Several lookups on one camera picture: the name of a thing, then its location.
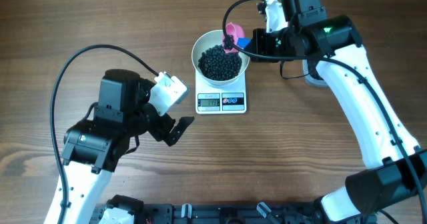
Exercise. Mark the clear plastic container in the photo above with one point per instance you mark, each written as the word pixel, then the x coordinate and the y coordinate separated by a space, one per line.
pixel 309 80

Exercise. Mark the white digital kitchen scale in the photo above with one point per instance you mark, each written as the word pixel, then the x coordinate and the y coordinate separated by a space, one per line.
pixel 220 99

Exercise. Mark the pink scoop blue handle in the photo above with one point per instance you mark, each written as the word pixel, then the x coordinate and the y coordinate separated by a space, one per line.
pixel 237 36

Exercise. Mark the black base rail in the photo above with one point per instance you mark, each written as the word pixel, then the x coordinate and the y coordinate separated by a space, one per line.
pixel 298 213

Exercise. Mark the black beans pile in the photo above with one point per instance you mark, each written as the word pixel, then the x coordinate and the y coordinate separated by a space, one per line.
pixel 313 71

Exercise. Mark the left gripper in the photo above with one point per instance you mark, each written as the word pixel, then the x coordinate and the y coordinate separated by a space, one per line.
pixel 161 132

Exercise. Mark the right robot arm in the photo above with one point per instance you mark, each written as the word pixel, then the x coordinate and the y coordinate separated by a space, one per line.
pixel 395 163

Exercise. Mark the white bowl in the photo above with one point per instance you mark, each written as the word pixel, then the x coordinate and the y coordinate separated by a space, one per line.
pixel 208 40

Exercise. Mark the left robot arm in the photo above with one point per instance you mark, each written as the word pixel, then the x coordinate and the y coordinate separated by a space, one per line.
pixel 90 156

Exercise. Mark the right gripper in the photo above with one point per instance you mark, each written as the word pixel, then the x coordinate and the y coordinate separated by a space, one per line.
pixel 258 40

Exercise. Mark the black beans in bowl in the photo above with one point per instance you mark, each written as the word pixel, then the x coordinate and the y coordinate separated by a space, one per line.
pixel 217 65

